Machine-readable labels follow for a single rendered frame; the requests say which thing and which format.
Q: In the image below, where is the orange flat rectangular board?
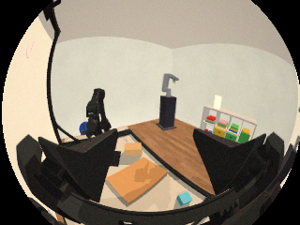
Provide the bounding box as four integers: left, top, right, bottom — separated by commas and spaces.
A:
106, 157, 168, 203

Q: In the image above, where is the tan cardboard box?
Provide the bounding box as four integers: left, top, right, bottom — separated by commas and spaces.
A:
125, 142, 143, 156

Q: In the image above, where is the teal rectangular box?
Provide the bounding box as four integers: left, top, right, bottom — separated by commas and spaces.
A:
177, 191, 193, 206

